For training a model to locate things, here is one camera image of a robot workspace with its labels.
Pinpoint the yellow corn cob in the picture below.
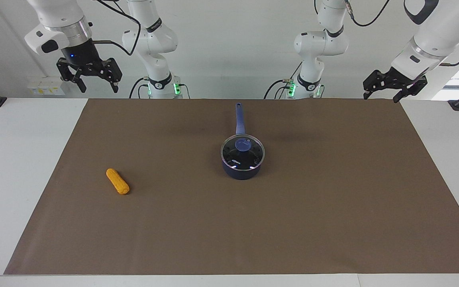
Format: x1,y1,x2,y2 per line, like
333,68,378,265
106,168,130,195

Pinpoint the glass lid with blue knob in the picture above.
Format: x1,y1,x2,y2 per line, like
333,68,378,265
221,134,265,171

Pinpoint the brown table mat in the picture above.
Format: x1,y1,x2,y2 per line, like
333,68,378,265
4,98,459,275

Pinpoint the black right base cable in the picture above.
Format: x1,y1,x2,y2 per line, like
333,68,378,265
129,77,191,99

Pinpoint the black base cable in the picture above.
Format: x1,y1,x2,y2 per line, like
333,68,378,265
263,62,296,100
129,77,191,99

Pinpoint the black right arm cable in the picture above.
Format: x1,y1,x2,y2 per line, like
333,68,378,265
92,0,141,57

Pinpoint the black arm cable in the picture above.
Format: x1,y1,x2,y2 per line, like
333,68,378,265
343,0,459,67
92,0,141,57

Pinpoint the white wall socket panel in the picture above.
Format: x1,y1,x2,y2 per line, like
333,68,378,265
26,77,66,96

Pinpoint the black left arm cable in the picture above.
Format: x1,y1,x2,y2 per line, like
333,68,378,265
343,0,459,67

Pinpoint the black left base cable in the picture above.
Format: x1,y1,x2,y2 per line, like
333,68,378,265
263,62,296,100

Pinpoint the dark pot with purple handle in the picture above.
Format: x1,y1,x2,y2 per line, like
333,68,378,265
220,102,266,181

